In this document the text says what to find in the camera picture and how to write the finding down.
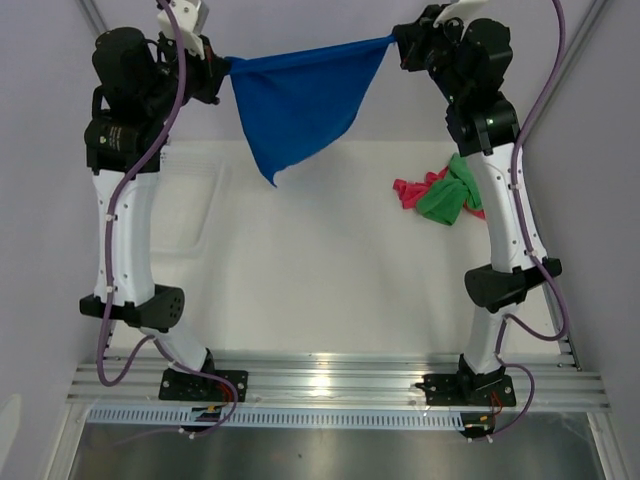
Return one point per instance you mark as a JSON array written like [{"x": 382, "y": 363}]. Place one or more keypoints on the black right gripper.
[{"x": 415, "y": 37}]

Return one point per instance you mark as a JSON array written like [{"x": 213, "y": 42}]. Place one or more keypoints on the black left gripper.
[{"x": 209, "y": 72}]

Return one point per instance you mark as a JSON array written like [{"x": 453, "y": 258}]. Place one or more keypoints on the blue microfiber towel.
[{"x": 293, "y": 105}]

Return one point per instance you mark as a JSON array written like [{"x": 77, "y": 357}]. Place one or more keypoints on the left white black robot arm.
[{"x": 143, "y": 84}]

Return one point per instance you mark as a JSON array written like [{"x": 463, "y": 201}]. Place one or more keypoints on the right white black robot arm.
[{"x": 467, "y": 59}]

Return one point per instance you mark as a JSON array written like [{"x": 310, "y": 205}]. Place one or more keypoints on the pink microfiber towel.
[{"x": 410, "y": 192}]

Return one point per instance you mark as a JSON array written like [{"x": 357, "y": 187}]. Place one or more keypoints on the white plastic basket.
[{"x": 169, "y": 215}]

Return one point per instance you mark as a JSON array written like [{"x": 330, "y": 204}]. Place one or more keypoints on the green microfiber towel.
[{"x": 453, "y": 190}]

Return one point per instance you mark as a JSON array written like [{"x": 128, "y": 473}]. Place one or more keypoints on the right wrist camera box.
[{"x": 459, "y": 9}]

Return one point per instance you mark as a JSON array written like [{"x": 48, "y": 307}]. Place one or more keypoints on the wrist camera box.
[
  {"x": 182, "y": 22},
  {"x": 459, "y": 9}
]

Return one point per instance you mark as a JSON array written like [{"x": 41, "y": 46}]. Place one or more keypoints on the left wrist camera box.
[{"x": 182, "y": 22}]

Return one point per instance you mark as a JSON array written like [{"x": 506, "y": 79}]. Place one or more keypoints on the left aluminium frame post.
[{"x": 93, "y": 16}]

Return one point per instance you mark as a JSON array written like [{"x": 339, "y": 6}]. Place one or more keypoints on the aluminium frame post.
[
  {"x": 570, "y": 50},
  {"x": 93, "y": 16}
]

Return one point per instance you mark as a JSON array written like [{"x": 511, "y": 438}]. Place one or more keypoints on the right aluminium frame post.
[{"x": 570, "y": 50}]

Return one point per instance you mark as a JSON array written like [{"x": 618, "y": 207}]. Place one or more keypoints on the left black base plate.
[{"x": 181, "y": 386}]

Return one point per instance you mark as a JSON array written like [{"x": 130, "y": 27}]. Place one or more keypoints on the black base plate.
[
  {"x": 181, "y": 386},
  {"x": 468, "y": 390}
]

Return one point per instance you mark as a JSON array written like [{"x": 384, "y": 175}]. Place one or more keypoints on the aluminium extrusion rail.
[{"x": 352, "y": 381}]

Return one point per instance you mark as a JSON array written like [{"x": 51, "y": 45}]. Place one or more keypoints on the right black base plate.
[{"x": 468, "y": 390}]

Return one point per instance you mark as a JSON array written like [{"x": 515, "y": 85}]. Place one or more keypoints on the white slotted cable duct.
[{"x": 410, "y": 420}]

